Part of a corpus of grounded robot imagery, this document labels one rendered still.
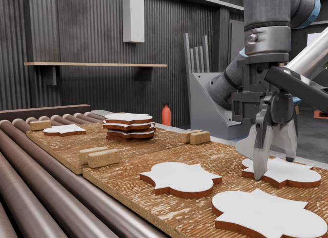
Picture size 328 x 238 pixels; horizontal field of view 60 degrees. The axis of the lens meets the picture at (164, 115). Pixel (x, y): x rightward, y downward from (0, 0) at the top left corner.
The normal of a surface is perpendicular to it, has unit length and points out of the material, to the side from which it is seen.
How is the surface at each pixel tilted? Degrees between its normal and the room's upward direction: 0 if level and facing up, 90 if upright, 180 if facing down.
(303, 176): 0
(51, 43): 90
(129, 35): 90
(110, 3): 90
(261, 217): 0
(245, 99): 90
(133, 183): 0
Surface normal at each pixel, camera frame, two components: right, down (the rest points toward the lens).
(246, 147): -0.74, -0.28
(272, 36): -0.16, 0.11
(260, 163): -0.03, 0.27
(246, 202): 0.00, -0.99
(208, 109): -0.75, 0.11
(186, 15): 0.69, 0.11
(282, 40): 0.35, 0.08
